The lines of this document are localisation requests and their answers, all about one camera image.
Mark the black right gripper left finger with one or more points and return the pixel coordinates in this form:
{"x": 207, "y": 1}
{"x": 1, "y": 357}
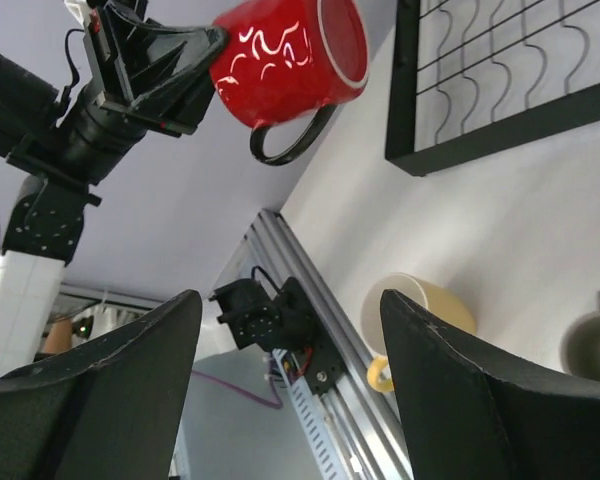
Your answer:
{"x": 107, "y": 409}

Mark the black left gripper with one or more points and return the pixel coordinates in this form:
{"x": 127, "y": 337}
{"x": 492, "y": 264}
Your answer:
{"x": 146, "y": 77}

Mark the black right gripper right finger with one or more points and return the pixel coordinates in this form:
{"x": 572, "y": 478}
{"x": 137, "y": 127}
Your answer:
{"x": 470, "y": 410}

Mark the red mug black handle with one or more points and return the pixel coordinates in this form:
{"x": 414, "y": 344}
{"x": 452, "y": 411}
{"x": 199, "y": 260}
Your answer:
{"x": 285, "y": 59}

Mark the yellow mug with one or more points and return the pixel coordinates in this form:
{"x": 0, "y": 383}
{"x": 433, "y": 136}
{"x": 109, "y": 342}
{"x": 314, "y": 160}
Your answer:
{"x": 431, "y": 301}

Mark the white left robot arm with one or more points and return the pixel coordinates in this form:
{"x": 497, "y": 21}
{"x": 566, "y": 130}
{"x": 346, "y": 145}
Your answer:
{"x": 47, "y": 219}

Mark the olive green small cup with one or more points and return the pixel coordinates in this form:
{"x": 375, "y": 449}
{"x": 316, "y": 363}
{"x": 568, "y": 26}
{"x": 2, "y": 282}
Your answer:
{"x": 580, "y": 346}

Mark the aluminium mounting rail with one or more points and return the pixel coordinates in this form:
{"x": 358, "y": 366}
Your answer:
{"x": 272, "y": 296}

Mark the slotted cable duct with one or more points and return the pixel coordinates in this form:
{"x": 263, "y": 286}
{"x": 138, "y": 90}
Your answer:
{"x": 316, "y": 424}

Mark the black wire dish rack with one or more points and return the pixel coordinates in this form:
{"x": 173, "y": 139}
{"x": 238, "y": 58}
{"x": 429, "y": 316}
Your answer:
{"x": 474, "y": 78}

